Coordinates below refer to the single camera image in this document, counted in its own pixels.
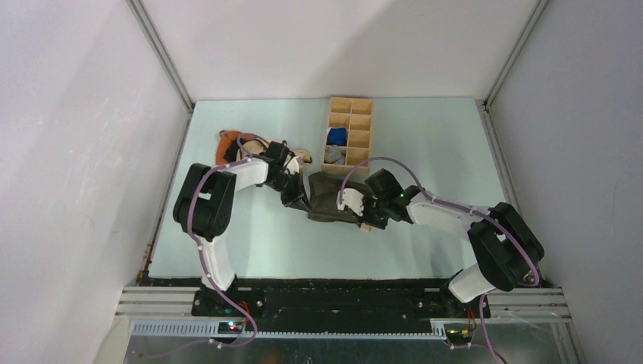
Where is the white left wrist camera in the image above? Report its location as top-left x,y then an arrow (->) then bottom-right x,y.
285,155 -> 304,175

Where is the wooden compartment organizer box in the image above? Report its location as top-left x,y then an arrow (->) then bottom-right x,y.
321,96 -> 374,178

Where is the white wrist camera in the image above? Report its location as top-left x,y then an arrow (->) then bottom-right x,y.
285,155 -> 304,175
337,188 -> 365,216

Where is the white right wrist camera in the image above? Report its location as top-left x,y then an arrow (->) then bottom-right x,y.
337,188 -> 365,216

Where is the blue rolled underwear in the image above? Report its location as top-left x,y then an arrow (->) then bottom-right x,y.
326,127 -> 348,146

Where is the beige underwear pile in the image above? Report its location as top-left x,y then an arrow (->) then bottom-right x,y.
240,138 -> 312,172

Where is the brown boxer briefs beige waistband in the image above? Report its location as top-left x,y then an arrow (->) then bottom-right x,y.
307,171 -> 362,228

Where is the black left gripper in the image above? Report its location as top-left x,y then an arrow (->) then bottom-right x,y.
265,171 -> 313,213

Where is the striped grey rolled underwear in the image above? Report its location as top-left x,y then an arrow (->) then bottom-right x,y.
324,145 -> 346,165

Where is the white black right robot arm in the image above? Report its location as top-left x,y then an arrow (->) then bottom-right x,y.
342,169 -> 544,317

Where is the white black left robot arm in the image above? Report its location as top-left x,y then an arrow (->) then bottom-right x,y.
173,142 -> 312,316

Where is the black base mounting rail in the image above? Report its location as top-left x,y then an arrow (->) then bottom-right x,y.
140,275 -> 491,334

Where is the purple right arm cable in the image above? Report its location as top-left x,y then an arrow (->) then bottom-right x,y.
339,156 -> 541,364

